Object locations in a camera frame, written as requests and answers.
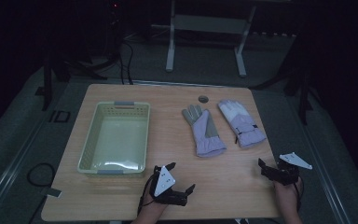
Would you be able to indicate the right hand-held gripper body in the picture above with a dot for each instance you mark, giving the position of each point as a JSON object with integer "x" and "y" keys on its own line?
{"x": 287, "y": 169}

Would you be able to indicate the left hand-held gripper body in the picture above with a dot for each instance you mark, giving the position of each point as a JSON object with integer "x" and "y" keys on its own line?
{"x": 164, "y": 183}

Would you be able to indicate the lavender and white glove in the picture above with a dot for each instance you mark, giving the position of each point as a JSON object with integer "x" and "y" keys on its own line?
{"x": 242, "y": 123}

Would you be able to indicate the lavender glove with grey palm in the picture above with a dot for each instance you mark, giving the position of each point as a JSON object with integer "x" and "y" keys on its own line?
{"x": 203, "y": 133}

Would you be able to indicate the pale green plastic basket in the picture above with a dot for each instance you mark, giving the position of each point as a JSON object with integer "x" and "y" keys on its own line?
{"x": 118, "y": 141}

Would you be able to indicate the person's right hand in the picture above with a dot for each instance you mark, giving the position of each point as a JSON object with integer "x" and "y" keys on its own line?
{"x": 287, "y": 196}

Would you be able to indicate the person's left hand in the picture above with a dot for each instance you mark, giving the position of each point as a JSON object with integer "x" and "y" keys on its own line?
{"x": 152, "y": 207}

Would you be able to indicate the grey table grommet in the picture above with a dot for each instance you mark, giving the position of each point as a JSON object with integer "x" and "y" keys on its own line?
{"x": 203, "y": 99}

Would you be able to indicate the black tripod stand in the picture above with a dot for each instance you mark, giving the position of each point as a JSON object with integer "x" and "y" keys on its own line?
{"x": 301, "y": 90}

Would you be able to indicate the grey tape piece on floor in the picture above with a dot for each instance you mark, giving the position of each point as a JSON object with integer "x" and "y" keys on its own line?
{"x": 53, "y": 193}

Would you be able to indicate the white metal stand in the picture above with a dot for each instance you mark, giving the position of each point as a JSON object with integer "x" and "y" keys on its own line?
{"x": 209, "y": 24}

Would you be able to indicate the black rectangular floor frame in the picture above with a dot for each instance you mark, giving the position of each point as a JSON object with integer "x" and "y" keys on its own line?
{"x": 55, "y": 116}

